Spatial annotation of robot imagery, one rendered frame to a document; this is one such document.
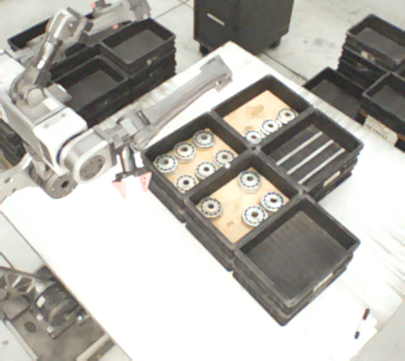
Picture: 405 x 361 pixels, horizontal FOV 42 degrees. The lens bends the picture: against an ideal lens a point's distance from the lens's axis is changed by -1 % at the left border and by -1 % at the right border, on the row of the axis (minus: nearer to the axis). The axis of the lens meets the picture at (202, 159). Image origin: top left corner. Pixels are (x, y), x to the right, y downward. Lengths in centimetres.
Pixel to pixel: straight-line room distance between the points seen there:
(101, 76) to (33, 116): 183
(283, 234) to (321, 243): 15
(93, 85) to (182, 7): 151
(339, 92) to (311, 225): 155
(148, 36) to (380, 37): 153
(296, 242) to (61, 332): 118
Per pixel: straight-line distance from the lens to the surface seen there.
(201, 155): 236
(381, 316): 225
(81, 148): 154
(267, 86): 265
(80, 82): 341
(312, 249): 215
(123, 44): 348
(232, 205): 221
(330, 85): 362
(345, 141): 246
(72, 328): 265
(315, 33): 448
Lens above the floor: 267
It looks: 51 degrees down
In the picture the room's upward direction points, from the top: 2 degrees clockwise
